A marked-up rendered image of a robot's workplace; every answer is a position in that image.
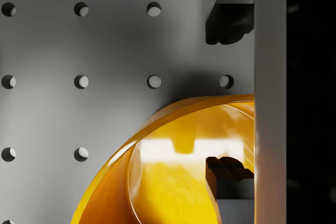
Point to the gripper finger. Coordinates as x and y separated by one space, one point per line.
228 24
231 182

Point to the yellow bowl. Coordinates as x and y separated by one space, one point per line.
168 182

